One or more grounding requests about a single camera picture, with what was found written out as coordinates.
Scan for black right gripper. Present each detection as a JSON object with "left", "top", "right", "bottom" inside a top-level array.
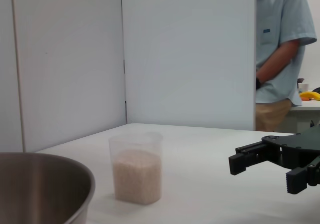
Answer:
[{"left": 228, "top": 125, "right": 320, "bottom": 195}]

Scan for white rice grains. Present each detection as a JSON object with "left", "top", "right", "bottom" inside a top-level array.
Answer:
[{"left": 112, "top": 148, "right": 162, "bottom": 204}]

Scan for clear plastic measuring cup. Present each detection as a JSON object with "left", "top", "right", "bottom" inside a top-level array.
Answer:
[{"left": 108, "top": 131, "right": 164, "bottom": 205}]

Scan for stainless steel mixing bowl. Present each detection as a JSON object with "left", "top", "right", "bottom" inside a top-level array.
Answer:
[{"left": 0, "top": 152, "right": 96, "bottom": 224}]

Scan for person's bare forearm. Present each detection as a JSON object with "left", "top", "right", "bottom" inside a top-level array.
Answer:
[{"left": 257, "top": 39, "right": 301, "bottom": 86}]

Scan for white background desk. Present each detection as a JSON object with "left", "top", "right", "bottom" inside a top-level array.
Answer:
[{"left": 284, "top": 100, "right": 320, "bottom": 134}]

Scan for yellow banana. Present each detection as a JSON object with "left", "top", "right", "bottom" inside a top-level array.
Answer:
[{"left": 299, "top": 91, "right": 320, "bottom": 101}]

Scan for person in light blue shirt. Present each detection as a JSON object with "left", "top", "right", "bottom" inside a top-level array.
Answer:
[{"left": 255, "top": 0, "right": 318, "bottom": 132}]

